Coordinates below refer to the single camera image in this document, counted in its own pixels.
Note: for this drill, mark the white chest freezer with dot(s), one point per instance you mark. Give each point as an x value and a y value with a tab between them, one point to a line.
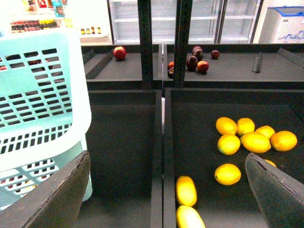
283	25

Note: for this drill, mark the dark red apple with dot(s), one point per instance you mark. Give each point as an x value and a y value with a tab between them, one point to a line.
191	63
215	54

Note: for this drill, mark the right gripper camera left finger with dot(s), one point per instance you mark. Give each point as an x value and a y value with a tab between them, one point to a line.
55	203

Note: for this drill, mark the bottle shelf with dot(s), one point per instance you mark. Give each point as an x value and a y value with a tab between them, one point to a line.
89	18

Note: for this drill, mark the yellow mango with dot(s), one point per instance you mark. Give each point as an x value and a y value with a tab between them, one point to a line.
186	193
188	217

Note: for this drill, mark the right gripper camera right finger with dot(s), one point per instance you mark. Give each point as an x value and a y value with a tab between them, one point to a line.
280	197

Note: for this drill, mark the teal plastic shopping basket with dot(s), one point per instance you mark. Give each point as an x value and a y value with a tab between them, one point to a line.
44	108

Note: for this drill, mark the yellow lemon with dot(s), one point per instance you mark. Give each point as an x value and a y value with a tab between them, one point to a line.
283	141
255	142
228	144
245	125
225	125
227	174
266	130

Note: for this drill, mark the glass door refrigerator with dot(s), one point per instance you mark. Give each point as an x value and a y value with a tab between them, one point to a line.
208	21

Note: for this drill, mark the black shelf post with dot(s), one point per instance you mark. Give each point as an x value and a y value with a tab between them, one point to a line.
145	32
182	31

